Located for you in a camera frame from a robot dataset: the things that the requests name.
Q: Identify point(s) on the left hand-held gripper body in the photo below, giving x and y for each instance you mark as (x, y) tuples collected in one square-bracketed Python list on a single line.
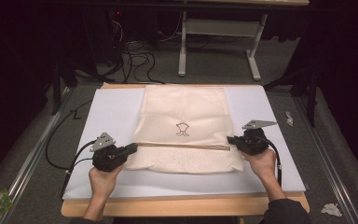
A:
[(105, 158)]

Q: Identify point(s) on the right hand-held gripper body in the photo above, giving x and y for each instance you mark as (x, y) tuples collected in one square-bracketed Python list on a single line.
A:
[(254, 144)]

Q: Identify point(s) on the cream mesh laundry bag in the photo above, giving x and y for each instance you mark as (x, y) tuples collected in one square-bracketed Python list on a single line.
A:
[(183, 105)]

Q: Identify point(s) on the person's right hand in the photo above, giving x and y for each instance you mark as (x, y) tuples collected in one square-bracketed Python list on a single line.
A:
[(263, 165)]

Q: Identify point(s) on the person's left hand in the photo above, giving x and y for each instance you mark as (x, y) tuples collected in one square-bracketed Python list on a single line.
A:
[(102, 183)]

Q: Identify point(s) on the white foam board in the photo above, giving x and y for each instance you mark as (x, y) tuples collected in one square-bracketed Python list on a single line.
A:
[(115, 109)]

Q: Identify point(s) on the small white scrap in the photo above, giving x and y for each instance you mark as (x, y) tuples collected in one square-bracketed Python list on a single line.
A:
[(289, 118)]

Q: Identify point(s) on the person's left dark sleeve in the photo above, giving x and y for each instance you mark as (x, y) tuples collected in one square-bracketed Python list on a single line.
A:
[(87, 221)]

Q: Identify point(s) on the person's dark sleeve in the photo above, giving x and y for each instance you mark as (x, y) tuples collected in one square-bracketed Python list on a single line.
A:
[(87, 221), (287, 212)]

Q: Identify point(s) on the black stand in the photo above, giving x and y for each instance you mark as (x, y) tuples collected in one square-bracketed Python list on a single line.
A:
[(311, 99), (56, 90)]

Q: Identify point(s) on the person's right dark sleeve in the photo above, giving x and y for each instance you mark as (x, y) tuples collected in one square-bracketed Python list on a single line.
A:
[(287, 212)]

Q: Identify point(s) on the crumpled white paper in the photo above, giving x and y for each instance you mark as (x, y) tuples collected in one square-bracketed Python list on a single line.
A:
[(331, 209)]

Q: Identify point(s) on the metal floor rail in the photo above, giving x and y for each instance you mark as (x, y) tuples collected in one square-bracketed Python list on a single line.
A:
[(32, 152), (326, 161)]

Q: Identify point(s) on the white metal desk frame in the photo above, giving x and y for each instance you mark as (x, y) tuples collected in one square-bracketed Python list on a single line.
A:
[(220, 28)]

